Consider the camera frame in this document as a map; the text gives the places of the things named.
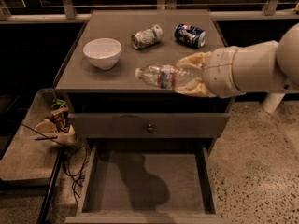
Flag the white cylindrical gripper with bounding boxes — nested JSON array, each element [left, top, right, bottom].
[[175, 46, 247, 99]]

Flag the clear plastic water bottle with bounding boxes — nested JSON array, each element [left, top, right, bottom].
[[135, 63, 202, 91]]

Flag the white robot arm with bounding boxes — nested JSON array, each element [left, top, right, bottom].
[[177, 24, 299, 113]]

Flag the round metal drawer knob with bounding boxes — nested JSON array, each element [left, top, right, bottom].
[[147, 124, 154, 133]]

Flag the grey wooden drawer cabinet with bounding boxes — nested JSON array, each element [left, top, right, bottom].
[[52, 9, 247, 224]]

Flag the open grey middle drawer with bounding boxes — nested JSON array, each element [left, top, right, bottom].
[[65, 139, 232, 224]]

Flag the closed grey top drawer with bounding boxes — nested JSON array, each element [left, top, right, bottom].
[[69, 113, 229, 139]]

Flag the blue soda can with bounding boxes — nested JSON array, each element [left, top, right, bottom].
[[174, 24, 206, 49]]

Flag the green white soda can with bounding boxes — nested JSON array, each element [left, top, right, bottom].
[[131, 24, 164, 49]]

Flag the white ceramic bowl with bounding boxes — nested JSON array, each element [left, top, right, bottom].
[[83, 38, 122, 70]]

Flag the grey side tray table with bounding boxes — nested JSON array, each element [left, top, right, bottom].
[[0, 89, 59, 181]]

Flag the metal window railing frame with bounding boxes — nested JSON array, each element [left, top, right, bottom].
[[0, 0, 299, 23]]

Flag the black tangled cables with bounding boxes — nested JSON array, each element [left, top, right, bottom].
[[20, 123, 90, 203]]

